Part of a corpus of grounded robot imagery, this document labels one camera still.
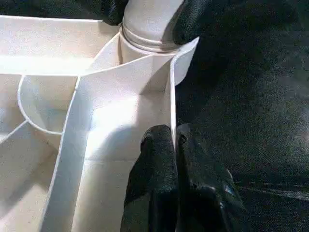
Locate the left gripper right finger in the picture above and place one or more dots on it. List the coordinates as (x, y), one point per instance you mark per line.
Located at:
(207, 193)

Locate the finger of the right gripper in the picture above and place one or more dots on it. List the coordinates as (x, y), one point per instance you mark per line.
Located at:
(190, 21)
(113, 12)

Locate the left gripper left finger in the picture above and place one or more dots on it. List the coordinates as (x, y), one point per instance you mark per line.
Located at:
(154, 181)

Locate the white plastic table leg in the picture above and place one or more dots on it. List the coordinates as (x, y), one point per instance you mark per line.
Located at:
(149, 24)

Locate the white plastic table top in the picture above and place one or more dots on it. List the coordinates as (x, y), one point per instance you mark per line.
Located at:
(60, 72)

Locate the black mat cloth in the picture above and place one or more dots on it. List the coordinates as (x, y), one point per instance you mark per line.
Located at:
(253, 108)

